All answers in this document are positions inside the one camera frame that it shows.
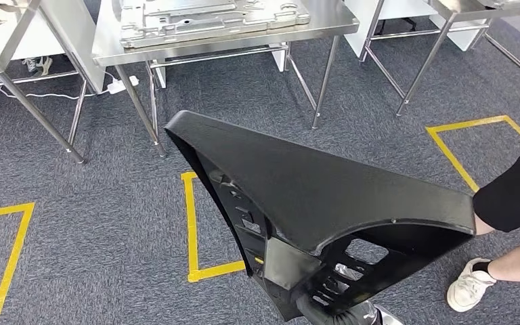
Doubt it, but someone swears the white power cable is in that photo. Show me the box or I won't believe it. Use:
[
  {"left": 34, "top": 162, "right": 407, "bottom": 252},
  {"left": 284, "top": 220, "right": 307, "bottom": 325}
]
[{"left": 0, "top": 71, "right": 117, "bottom": 100}]

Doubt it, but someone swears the black rectangular plastic plate part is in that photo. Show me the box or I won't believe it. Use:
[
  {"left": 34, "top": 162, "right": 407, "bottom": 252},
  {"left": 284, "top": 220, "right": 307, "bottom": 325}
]
[{"left": 165, "top": 110, "right": 477, "bottom": 322}]

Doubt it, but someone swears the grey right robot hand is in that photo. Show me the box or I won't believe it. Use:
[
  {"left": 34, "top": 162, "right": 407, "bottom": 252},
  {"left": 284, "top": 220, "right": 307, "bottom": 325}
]
[{"left": 297, "top": 293, "right": 380, "bottom": 325}]

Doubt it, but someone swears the white power strip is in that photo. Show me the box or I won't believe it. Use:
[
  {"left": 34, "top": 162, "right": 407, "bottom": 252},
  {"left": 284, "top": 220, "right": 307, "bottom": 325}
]
[{"left": 106, "top": 75, "right": 141, "bottom": 95}]

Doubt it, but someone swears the stamped silver metal panel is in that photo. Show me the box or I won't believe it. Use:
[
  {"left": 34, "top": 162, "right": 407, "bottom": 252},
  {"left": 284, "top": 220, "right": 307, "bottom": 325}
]
[{"left": 118, "top": 0, "right": 311, "bottom": 49}]

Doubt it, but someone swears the stainless steel workbench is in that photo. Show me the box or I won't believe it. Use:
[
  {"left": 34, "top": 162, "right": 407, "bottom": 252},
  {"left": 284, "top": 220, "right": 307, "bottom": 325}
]
[
  {"left": 91, "top": 0, "right": 360, "bottom": 158},
  {"left": 0, "top": 0, "right": 88, "bottom": 165},
  {"left": 358, "top": 0, "right": 520, "bottom": 118}
]

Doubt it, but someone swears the white desk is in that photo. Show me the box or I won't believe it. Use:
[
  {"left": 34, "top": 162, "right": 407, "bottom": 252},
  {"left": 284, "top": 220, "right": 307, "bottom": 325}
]
[
  {"left": 40, "top": 0, "right": 106, "bottom": 95},
  {"left": 345, "top": 0, "right": 481, "bottom": 57}
]

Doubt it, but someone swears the yellow floor tape square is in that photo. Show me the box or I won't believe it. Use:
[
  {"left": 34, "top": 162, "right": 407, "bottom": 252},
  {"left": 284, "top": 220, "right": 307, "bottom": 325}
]
[
  {"left": 181, "top": 171, "right": 265, "bottom": 284},
  {"left": 426, "top": 115, "right": 520, "bottom": 194},
  {"left": 0, "top": 202, "right": 36, "bottom": 325}
]

